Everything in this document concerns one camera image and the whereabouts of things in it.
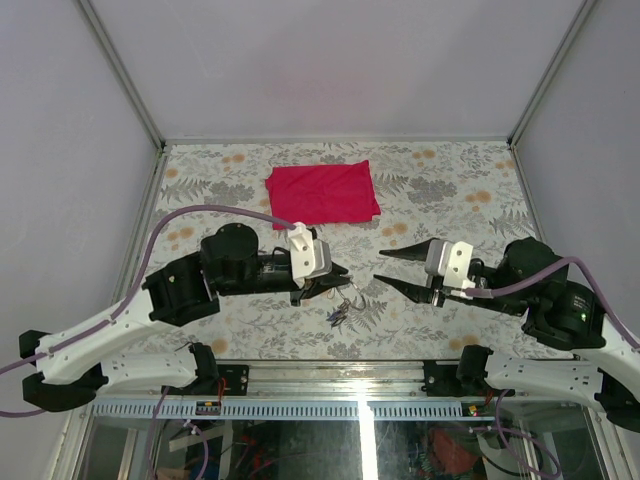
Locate silver wire keyring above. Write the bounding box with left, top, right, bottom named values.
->
left=335, top=282, right=367, bottom=311

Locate bunch of metal keys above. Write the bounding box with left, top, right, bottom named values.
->
left=326, top=299, right=351, bottom=328

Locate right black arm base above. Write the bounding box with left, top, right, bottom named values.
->
left=421, top=345, right=521, bottom=397

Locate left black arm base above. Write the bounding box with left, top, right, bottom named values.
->
left=184, top=343, right=250, bottom=397

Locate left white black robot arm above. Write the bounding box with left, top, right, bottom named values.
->
left=19, top=223, right=350, bottom=412

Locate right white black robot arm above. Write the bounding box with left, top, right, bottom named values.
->
left=378, top=237, right=639, bottom=432

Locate folded red cloth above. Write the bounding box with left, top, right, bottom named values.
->
left=265, top=160, right=381, bottom=225

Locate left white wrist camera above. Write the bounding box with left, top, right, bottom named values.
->
left=287, top=222, right=332, bottom=288

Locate aluminium mounting rail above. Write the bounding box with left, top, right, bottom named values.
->
left=74, top=359, right=614, bottom=401

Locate white slotted cable duct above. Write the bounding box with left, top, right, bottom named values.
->
left=92, top=399, right=465, bottom=420

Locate left aluminium frame post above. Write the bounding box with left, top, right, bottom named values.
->
left=74, top=0, right=166, bottom=151

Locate aluminium frame post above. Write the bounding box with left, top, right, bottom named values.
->
left=507, top=0, right=600, bottom=149
left=74, top=0, right=166, bottom=151

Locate right aluminium frame post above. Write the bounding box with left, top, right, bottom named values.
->
left=507, top=0, right=600, bottom=149

